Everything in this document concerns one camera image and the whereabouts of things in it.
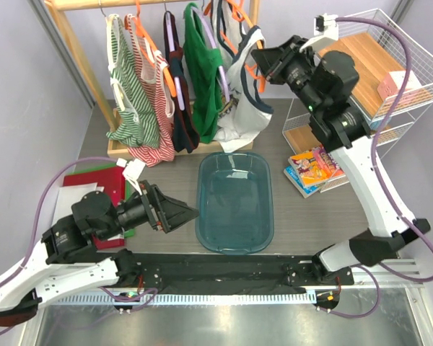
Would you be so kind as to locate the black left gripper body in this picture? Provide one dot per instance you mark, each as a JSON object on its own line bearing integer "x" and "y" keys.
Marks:
{"x": 141, "y": 210}

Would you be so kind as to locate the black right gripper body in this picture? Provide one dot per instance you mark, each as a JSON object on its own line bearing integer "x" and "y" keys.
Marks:
{"x": 294, "y": 69}

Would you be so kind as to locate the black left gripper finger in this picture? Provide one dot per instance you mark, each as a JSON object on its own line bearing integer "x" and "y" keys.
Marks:
{"x": 177, "y": 217}
{"x": 172, "y": 206}

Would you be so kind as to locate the white navy-trimmed tank top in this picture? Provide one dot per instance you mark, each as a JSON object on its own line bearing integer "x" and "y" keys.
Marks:
{"x": 246, "y": 115}

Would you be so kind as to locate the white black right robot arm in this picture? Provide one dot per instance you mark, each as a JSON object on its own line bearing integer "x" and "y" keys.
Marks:
{"x": 325, "y": 88}

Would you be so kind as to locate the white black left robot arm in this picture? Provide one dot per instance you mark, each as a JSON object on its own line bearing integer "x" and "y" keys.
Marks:
{"x": 63, "y": 262}

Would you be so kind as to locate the lilac hanger in green top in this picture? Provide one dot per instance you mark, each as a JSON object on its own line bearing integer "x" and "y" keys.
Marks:
{"x": 214, "y": 49}

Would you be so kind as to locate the dark maroon tank top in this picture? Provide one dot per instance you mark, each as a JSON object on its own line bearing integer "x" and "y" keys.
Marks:
{"x": 185, "y": 137}

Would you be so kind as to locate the green striped tank top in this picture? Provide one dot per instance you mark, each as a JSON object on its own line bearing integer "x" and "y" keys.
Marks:
{"x": 137, "y": 126}

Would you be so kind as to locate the lilac hanger in maroon top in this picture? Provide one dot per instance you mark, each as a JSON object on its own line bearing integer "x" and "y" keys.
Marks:
{"x": 171, "y": 38}

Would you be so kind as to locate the red striped tank top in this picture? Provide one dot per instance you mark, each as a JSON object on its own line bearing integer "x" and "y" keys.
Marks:
{"x": 158, "y": 94}

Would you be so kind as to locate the orange hanger on rack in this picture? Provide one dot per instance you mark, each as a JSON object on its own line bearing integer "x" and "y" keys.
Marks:
{"x": 152, "y": 53}

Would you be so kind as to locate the green folder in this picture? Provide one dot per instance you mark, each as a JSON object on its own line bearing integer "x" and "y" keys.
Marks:
{"x": 104, "y": 212}

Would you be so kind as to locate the teal transparent plastic bin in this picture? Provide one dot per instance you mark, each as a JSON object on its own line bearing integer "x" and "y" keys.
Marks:
{"x": 235, "y": 203}

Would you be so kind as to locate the white paper sheets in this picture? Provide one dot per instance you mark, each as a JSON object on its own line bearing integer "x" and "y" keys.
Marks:
{"x": 69, "y": 195}

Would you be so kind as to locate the pink cube power socket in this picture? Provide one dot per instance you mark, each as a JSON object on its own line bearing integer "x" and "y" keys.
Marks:
{"x": 392, "y": 83}

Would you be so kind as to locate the colourful Roald Dahl book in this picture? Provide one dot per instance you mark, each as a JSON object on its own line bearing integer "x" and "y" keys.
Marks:
{"x": 315, "y": 166}

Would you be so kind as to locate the blue paperback book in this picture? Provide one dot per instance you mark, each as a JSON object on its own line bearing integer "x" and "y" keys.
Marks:
{"x": 305, "y": 192}

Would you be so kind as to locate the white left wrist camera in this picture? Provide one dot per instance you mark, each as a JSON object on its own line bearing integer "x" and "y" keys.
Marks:
{"x": 132, "y": 171}

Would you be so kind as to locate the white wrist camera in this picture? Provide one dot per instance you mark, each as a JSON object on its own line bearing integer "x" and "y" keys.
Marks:
{"x": 132, "y": 171}
{"x": 325, "y": 33}

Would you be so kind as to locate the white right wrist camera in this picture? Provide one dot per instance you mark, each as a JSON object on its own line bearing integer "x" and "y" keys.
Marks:
{"x": 325, "y": 33}

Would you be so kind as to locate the white wire shelf rack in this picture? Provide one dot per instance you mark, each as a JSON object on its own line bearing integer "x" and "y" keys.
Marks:
{"x": 377, "y": 54}

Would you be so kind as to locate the white slotted cable duct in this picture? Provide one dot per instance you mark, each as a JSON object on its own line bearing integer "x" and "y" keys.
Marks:
{"x": 103, "y": 299}

